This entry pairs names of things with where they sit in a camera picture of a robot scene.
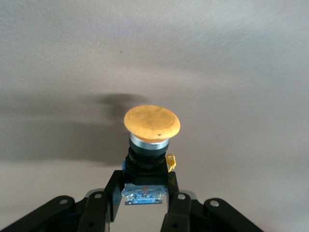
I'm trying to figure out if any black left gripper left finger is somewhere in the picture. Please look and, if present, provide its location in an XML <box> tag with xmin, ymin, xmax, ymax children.
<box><xmin>0</xmin><ymin>170</ymin><xmax>126</xmax><ymax>232</ymax></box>

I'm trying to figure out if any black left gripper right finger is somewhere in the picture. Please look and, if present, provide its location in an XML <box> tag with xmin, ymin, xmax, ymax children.
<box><xmin>160</xmin><ymin>170</ymin><xmax>266</xmax><ymax>232</ymax></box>

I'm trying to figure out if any brown table mat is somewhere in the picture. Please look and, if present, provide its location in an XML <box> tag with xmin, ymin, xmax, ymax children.
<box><xmin>0</xmin><ymin>0</ymin><xmax>309</xmax><ymax>232</ymax></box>

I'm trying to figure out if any yellow mushroom push button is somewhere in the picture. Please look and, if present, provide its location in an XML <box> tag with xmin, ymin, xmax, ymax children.
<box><xmin>122</xmin><ymin>105</ymin><xmax>181</xmax><ymax>206</ymax></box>

